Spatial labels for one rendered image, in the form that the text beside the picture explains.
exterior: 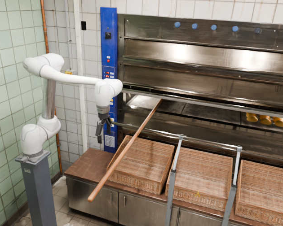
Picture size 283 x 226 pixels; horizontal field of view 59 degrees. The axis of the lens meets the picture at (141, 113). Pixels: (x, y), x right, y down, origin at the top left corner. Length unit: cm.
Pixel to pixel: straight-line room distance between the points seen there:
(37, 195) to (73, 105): 109
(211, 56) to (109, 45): 97
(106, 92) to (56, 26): 139
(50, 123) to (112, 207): 107
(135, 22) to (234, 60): 94
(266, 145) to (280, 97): 48
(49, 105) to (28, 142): 34
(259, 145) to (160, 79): 113
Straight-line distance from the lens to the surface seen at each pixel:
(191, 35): 235
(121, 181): 254
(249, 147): 263
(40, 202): 250
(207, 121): 253
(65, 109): 310
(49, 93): 215
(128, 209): 267
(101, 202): 277
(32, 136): 217
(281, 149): 267
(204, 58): 234
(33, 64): 193
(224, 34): 232
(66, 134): 327
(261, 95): 242
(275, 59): 237
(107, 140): 294
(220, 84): 240
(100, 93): 163
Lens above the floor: 224
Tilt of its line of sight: 24 degrees down
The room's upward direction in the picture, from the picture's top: 3 degrees clockwise
